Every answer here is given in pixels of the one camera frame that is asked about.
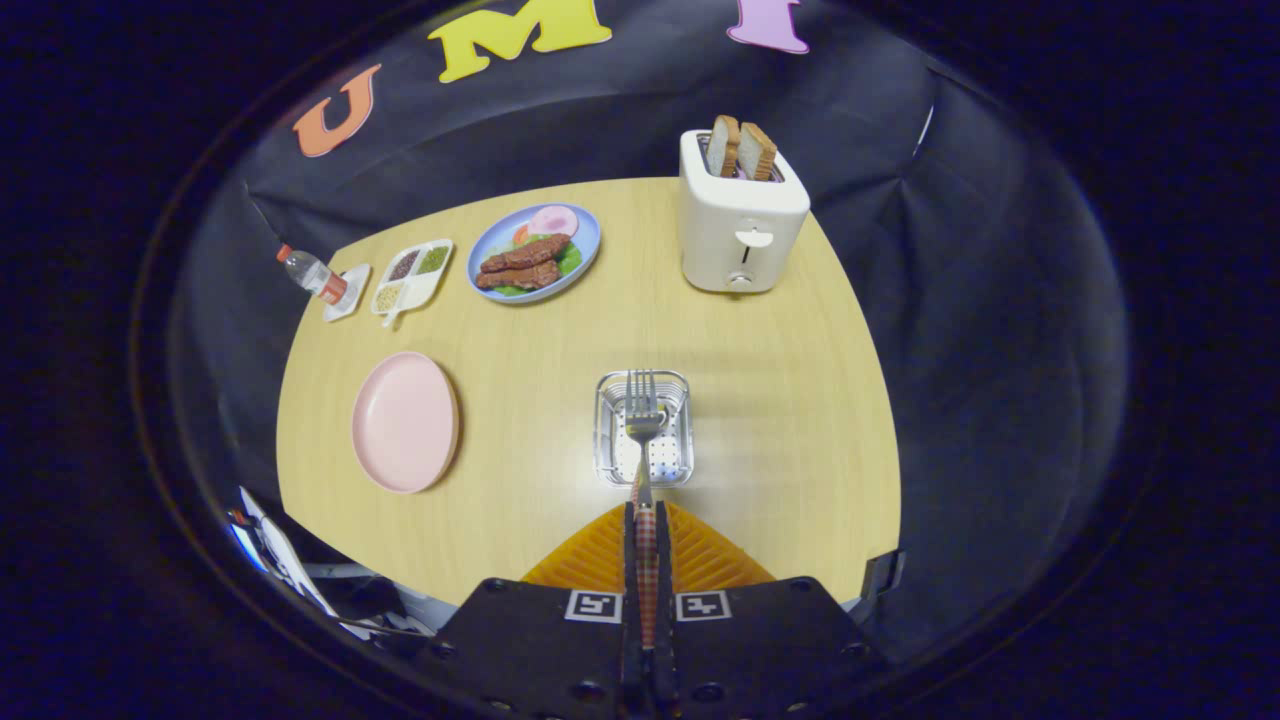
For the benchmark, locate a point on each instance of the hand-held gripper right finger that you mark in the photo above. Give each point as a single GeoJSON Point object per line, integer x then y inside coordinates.
{"type": "Point", "coordinates": [760, 650]}

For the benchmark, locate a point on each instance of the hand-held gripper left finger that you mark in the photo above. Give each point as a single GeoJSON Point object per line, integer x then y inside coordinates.
{"type": "Point", "coordinates": [540, 650]}

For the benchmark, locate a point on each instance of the perforated metal basket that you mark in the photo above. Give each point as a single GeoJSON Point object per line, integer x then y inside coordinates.
{"type": "Point", "coordinates": [610, 440]}

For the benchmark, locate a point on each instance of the pink plate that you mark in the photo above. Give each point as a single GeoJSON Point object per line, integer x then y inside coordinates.
{"type": "Point", "coordinates": [405, 425]}

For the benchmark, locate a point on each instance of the white flat object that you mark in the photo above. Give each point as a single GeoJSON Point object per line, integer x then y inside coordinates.
{"type": "Point", "coordinates": [290, 565]}

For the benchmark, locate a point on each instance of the brown steak piece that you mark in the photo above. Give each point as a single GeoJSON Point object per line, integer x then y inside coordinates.
{"type": "Point", "coordinates": [520, 276]}
{"type": "Point", "coordinates": [525, 253]}

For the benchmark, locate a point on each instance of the white three-compartment condiment tray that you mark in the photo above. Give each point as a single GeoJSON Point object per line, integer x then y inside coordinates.
{"type": "Point", "coordinates": [412, 285]}

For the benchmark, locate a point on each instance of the green lettuce leaf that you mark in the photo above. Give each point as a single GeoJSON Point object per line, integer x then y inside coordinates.
{"type": "Point", "coordinates": [572, 260]}

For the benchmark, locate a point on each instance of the small white square dish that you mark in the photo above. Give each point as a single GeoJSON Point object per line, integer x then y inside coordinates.
{"type": "Point", "coordinates": [355, 295]}

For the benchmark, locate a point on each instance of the blue plate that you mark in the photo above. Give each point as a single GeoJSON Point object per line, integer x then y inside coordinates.
{"type": "Point", "coordinates": [588, 235]}

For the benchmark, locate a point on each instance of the pink ham slice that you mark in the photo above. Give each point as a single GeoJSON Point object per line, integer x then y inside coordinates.
{"type": "Point", "coordinates": [553, 220]}

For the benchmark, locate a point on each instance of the white toaster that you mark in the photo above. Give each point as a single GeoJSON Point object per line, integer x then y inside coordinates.
{"type": "Point", "coordinates": [735, 215]}

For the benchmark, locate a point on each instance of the clear bottle with red cap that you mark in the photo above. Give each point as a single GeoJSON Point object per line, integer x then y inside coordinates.
{"type": "Point", "coordinates": [310, 272]}

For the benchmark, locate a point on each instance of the toast bread slice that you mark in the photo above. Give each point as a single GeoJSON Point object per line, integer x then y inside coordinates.
{"type": "Point", "coordinates": [723, 148]}
{"type": "Point", "coordinates": [757, 153]}

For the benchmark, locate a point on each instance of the dark bracket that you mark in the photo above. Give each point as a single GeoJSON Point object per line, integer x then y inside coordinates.
{"type": "Point", "coordinates": [883, 575]}

